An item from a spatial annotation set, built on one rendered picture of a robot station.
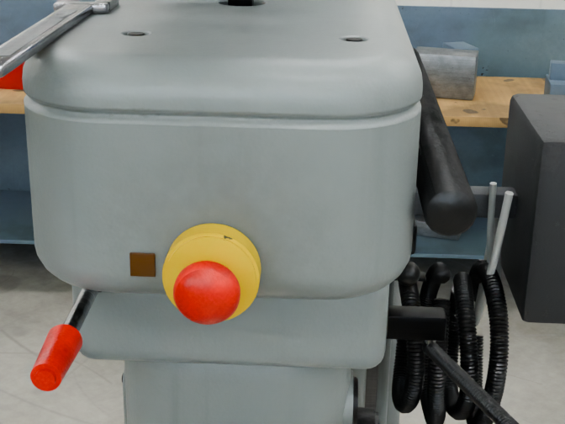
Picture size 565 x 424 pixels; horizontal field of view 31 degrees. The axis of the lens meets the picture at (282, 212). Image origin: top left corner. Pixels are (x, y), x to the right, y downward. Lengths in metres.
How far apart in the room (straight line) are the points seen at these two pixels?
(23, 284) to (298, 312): 4.16
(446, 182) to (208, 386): 0.28
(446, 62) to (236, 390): 3.84
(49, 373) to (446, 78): 4.06
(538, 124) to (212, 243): 0.58
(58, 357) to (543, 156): 0.60
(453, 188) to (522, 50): 4.54
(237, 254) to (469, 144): 4.67
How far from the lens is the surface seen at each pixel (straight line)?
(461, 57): 4.60
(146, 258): 0.65
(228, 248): 0.62
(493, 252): 1.16
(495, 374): 1.15
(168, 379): 0.84
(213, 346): 0.78
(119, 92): 0.62
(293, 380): 0.83
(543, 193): 1.10
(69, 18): 0.71
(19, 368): 4.20
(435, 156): 0.72
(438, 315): 0.92
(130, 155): 0.63
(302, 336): 0.77
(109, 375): 4.08
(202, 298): 0.60
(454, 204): 0.66
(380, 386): 1.37
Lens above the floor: 2.02
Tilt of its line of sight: 21 degrees down
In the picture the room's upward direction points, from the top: 1 degrees clockwise
